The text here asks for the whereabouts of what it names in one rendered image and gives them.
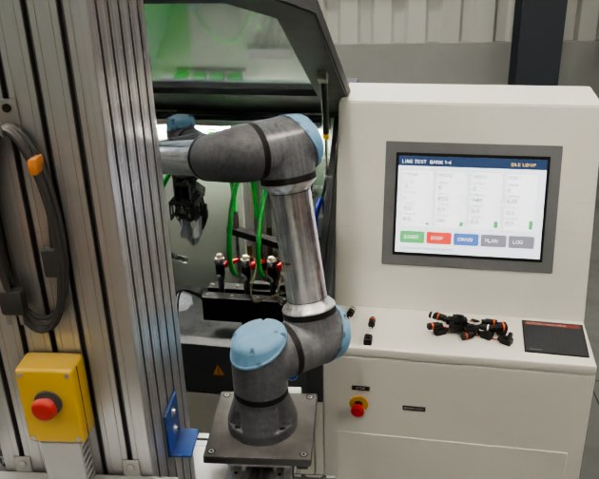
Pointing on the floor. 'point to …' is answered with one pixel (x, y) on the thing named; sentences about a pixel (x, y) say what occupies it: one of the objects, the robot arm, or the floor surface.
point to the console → (459, 295)
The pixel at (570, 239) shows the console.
